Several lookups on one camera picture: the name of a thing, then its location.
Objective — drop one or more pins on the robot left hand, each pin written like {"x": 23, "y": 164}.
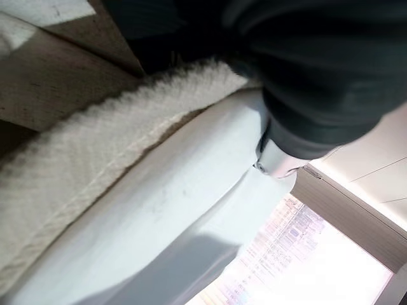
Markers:
{"x": 305, "y": 63}

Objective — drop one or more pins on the white bed sheet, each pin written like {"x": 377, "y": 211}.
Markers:
{"x": 165, "y": 216}

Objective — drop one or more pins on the cream woven blanket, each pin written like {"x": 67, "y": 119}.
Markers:
{"x": 95, "y": 152}

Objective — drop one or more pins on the bright window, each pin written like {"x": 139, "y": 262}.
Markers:
{"x": 302, "y": 254}

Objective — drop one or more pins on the beige window frame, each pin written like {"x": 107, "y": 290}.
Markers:
{"x": 359, "y": 209}

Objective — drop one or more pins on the beige upholstered bed frame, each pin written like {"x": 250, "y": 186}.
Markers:
{"x": 57, "y": 73}

